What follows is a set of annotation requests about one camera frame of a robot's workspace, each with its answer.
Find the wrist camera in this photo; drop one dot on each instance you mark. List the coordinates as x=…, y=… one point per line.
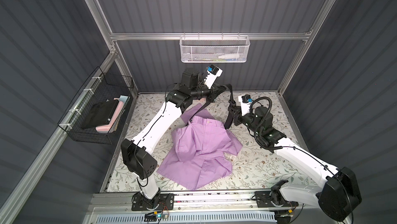
x=213, y=72
x=245, y=103

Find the small green circuit board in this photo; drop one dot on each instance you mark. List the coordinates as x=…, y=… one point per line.
x=155, y=217

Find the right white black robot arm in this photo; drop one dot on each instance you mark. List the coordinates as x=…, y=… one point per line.
x=336, y=192

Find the black leather belt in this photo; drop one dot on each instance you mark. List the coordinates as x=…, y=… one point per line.
x=199, y=92

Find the black wire wall basket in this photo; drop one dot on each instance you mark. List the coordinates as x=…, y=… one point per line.
x=100, y=87

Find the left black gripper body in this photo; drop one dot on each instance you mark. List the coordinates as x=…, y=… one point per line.
x=217, y=90

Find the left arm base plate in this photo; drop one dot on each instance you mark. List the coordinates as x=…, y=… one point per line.
x=160, y=202

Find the purple trousers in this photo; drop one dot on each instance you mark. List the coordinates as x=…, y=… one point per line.
x=198, y=155

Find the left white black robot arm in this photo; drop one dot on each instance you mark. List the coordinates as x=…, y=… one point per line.
x=137, y=153

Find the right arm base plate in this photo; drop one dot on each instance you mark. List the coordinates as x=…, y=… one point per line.
x=265, y=198

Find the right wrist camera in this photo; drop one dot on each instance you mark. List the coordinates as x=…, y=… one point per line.
x=245, y=103

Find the pink handled tool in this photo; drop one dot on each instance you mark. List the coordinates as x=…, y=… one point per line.
x=112, y=110

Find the white wire mesh basket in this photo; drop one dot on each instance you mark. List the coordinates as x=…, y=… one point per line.
x=207, y=48

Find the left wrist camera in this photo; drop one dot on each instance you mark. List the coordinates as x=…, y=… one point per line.
x=213, y=72

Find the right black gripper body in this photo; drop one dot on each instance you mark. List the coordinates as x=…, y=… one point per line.
x=234, y=112

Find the white tube in basket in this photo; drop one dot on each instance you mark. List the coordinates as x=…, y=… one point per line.
x=234, y=56

